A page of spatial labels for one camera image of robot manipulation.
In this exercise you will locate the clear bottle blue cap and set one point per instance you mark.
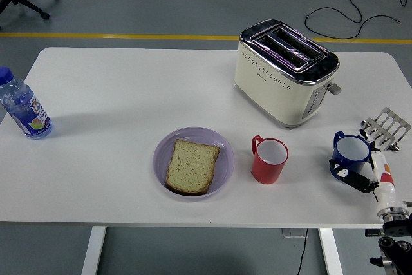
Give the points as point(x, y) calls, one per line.
point(25, 110)

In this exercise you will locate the grey box under table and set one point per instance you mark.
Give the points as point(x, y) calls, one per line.
point(293, 233)

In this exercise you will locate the red cup white inside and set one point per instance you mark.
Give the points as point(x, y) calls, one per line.
point(267, 172)

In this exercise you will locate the white table leg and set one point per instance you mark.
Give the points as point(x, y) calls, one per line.
point(331, 252)
point(93, 252)

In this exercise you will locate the table control panel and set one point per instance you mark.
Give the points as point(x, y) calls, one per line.
point(371, 233)

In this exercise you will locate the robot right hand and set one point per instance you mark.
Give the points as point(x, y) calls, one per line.
point(384, 188)

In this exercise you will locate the slice of bread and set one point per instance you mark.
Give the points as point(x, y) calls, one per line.
point(193, 165)

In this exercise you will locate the cream and chrome toaster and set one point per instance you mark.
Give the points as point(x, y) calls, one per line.
point(267, 94)

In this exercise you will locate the metal toast rack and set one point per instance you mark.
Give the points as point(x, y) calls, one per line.
point(391, 120)

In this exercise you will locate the blue cup white inside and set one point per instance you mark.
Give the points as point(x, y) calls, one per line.
point(352, 149)

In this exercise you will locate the purple plate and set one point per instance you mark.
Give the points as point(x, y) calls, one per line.
point(225, 165)

